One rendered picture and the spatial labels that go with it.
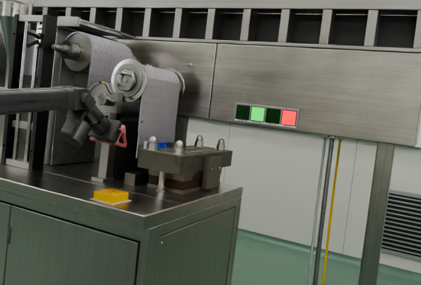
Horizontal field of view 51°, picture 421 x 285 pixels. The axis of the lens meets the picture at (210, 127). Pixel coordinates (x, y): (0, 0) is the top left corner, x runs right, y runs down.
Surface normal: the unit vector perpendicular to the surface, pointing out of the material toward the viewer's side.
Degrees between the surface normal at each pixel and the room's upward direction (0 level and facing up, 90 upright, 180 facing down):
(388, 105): 90
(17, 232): 90
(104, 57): 92
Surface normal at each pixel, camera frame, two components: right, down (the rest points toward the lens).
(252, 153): -0.45, 0.00
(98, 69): 0.88, 0.16
